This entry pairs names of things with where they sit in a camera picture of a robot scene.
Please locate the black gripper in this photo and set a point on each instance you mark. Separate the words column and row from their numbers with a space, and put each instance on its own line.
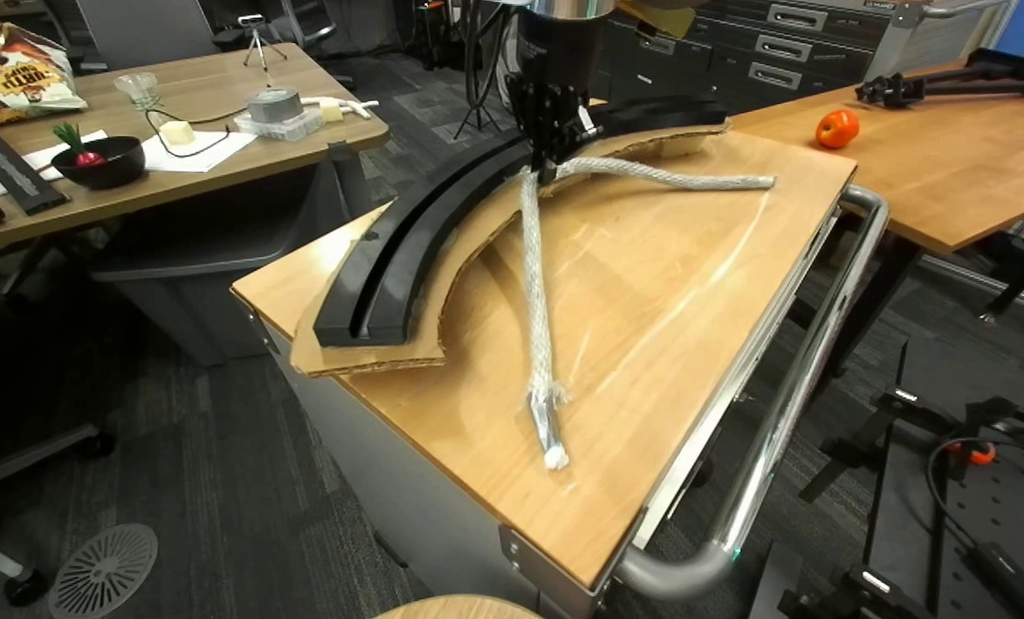
column 554, row 117

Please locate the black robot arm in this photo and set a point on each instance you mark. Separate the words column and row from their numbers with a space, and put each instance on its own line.
column 554, row 48

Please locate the black curved foam track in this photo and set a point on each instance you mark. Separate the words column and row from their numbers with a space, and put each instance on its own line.
column 381, row 277

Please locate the grey drawer cabinet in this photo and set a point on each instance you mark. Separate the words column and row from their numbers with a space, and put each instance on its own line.
column 753, row 54

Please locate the grey tape roll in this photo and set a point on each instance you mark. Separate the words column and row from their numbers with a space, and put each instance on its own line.
column 274, row 107

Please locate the orange fruit toy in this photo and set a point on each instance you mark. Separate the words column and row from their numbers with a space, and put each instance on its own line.
column 835, row 129

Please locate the small tripod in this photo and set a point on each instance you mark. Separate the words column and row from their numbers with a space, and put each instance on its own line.
column 260, row 40

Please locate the white paper sheet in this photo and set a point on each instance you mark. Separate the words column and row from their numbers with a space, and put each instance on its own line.
column 198, row 154

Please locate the round wooden stool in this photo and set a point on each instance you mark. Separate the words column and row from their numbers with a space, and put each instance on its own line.
column 459, row 608

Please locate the black bowl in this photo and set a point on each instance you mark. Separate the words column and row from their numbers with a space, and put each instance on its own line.
column 102, row 162

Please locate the black tripod on table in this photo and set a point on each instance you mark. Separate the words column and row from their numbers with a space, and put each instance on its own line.
column 979, row 74

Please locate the snack chip bag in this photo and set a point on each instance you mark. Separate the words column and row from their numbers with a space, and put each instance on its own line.
column 37, row 76

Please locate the black keyboard bar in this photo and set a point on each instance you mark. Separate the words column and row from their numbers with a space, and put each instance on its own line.
column 30, row 191

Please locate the metal cart handle bar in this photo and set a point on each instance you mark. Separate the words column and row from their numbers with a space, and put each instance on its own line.
column 740, row 509

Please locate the orange clamp handle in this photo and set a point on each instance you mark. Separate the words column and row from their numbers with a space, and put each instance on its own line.
column 974, row 455

